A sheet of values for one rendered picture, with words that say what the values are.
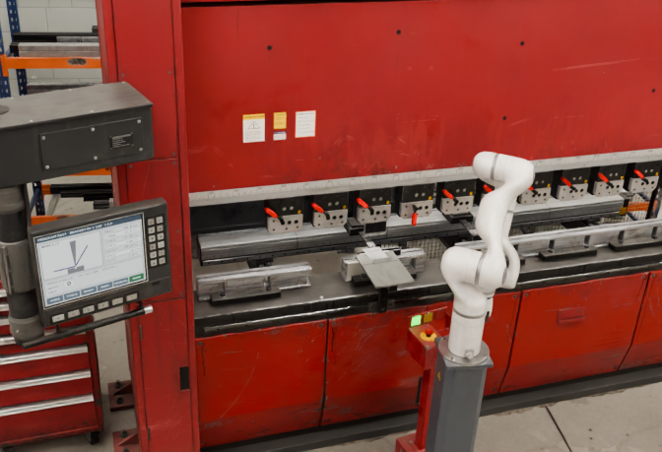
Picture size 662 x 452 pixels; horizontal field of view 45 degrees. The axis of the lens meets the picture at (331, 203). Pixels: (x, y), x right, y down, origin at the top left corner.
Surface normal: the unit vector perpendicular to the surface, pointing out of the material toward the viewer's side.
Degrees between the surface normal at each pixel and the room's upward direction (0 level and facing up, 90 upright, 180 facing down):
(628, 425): 0
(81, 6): 90
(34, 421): 90
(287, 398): 90
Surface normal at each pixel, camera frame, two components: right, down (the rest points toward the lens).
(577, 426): 0.04, -0.89
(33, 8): 0.15, 0.46
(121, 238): 0.55, 0.40
